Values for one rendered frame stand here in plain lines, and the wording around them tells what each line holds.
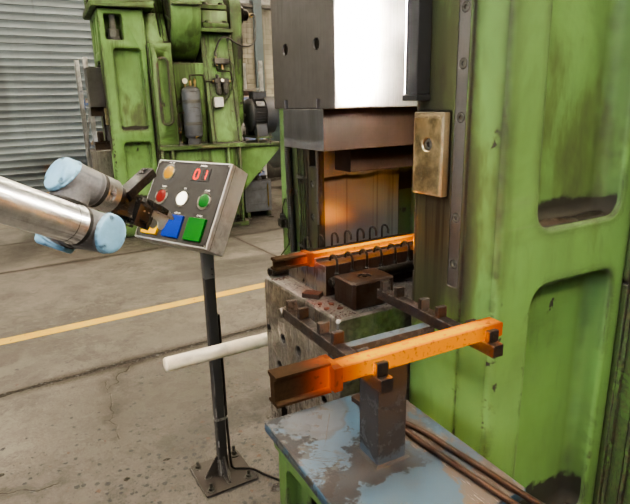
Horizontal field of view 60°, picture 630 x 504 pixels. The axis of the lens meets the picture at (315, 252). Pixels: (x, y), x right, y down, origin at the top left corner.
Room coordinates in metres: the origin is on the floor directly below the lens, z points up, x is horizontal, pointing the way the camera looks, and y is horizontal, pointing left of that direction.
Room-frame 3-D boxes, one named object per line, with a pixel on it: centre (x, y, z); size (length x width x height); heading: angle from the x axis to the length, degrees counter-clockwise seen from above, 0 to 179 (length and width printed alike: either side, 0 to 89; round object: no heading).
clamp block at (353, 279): (1.23, -0.12, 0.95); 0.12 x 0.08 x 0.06; 120
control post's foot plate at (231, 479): (1.80, 0.37, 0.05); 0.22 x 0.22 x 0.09; 30
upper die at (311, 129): (1.46, -0.16, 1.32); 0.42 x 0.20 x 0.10; 120
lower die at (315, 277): (1.46, -0.16, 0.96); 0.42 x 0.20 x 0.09; 120
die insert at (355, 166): (1.46, -0.20, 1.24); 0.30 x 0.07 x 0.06; 120
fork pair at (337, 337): (0.86, -0.11, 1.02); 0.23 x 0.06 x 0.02; 118
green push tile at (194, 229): (1.64, 0.37, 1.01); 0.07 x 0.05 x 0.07; 55
